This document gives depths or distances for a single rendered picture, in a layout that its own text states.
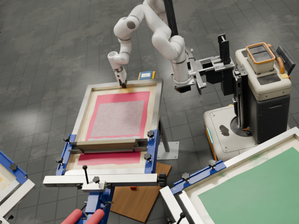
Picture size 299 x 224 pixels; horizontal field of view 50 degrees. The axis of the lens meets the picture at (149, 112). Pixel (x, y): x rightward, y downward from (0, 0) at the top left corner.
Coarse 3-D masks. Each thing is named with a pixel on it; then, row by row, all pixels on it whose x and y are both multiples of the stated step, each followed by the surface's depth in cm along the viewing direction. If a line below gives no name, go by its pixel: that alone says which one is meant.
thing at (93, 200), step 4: (92, 192) 176; (96, 192) 176; (100, 192) 176; (92, 196) 175; (96, 196) 174; (88, 200) 174; (92, 200) 173; (96, 200) 173; (100, 200) 176; (88, 204) 172; (92, 204) 172; (96, 204) 171; (100, 204) 175; (88, 208) 171; (92, 208) 170; (96, 208) 170; (88, 212) 169; (92, 212) 169
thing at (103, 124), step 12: (108, 96) 238; (120, 96) 235; (96, 108) 232; (108, 108) 229; (96, 120) 224; (108, 120) 222; (96, 132) 217; (108, 132) 214; (84, 156) 206; (96, 156) 203; (108, 156) 201
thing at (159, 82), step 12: (96, 84) 245; (108, 84) 241; (132, 84) 236; (144, 84) 235; (156, 84) 233; (84, 96) 239; (156, 96) 221; (84, 108) 230; (156, 108) 214; (156, 120) 207; (72, 156) 207; (120, 168) 189; (132, 168) 187; (144, 168) 185
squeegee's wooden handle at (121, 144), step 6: (78, 144) 200; (84, 144) 199; (90, 144) 198; (96, 144) 197; (102, 144) 196; (108, 144) 195; (114, 144) 195; (120, 144) 194; (126, 144) 193; (132, 144) 193; (84, 150) 203; (90, 150) 203
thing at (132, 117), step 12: (132, 96) 232; (144, 96) 229; (120, 108) 227; (132, 108) 224; (144, 108) 221; (120, 120) 219; (132, 120) 216; (144, 120) 214; (120, 132) 212; (132, 132) 210; (120, 156) 199; (132, 156) 197
